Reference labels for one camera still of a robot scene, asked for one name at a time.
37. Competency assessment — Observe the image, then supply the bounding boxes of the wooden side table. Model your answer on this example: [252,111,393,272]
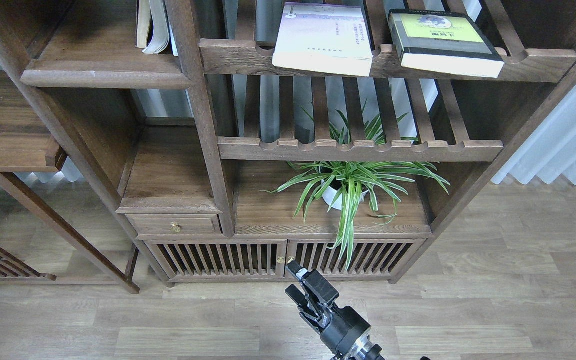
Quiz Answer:
[0,70,140,294]

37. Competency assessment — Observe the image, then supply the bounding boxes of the green spider plant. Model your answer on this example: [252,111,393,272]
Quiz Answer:
[267,102,451,271]

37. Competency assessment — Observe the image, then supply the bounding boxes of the white plant pot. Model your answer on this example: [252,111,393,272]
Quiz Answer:
[320,179,369,211]

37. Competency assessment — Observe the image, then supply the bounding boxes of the yellow-green black book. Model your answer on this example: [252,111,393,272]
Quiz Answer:
[388,9,505,79]

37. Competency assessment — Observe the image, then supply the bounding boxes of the brass cabinet door knobs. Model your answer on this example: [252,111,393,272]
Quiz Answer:
[276,256,295,264]

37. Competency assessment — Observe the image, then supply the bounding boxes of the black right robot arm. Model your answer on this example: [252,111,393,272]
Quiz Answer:
[285,260,383,360]

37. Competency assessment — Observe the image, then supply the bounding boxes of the brass drawer knob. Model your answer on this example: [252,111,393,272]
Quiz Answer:
[170,221,182,234]

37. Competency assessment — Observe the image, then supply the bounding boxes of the beige upright books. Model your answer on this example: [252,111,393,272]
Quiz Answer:
[135,0,179,57]

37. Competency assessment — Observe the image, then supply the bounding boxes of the dark wooden bookshelf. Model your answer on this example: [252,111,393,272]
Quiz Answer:
[0,0,576,284]

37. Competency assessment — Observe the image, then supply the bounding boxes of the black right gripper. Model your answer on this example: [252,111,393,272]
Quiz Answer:
[286,260,373,356]

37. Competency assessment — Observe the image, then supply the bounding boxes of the white lavender book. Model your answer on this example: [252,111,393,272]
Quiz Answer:
[272,2,373,77]

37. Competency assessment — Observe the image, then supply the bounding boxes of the white curtain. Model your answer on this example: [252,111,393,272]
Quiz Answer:
[492,85,576,185]

